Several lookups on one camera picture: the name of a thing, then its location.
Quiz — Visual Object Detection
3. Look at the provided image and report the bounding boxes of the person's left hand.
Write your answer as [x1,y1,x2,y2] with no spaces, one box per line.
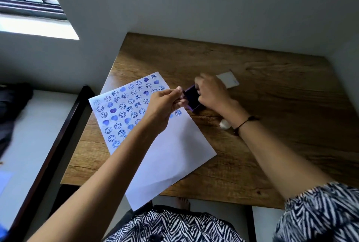
[142,86,189,133]

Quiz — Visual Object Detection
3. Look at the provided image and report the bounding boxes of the person's right hand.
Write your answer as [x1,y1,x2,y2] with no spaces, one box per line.
[194,73,235,114]

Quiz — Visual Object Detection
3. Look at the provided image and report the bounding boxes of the purple ink pad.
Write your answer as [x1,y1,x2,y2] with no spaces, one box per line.
[182,84,203,114]

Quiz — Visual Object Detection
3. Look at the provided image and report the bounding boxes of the person's left forearm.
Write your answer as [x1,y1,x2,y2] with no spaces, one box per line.
[27,120,170,242]

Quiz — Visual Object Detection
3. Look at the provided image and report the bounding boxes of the person's right forearm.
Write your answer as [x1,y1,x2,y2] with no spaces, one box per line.
[222,100,334,201]

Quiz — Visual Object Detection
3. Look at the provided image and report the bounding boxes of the small white card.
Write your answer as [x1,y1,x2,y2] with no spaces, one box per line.
[216,71,240,89]

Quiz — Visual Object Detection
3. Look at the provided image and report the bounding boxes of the white paper sheet with stamps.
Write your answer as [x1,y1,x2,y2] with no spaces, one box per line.
[88,72,217,212]

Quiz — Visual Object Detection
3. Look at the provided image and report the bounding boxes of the person's foot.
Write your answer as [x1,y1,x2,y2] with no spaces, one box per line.
[171,197,191,211]

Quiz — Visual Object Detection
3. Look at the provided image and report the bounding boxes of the black table leg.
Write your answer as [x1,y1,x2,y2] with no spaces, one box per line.
[246,205,257,242]

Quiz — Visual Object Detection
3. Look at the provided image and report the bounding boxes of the white mattress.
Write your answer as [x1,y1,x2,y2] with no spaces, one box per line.
[0,90,79,229]

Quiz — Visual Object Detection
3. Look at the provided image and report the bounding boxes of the dark cloth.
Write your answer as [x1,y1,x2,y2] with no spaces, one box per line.
[0,83,33,158]

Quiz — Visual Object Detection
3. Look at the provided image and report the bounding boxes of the zebra print garment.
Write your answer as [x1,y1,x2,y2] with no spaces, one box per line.
[104,181,359,242]

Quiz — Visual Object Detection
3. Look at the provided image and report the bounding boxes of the light blue sheet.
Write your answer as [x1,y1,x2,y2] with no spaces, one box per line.
[0,170,14,195]

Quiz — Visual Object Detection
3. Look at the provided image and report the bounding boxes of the black cord bracelet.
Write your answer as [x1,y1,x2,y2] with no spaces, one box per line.
[232,115,260,136]

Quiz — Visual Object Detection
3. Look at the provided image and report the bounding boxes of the dark wooden bed frame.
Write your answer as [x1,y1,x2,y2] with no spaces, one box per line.
[6,85,96,242]

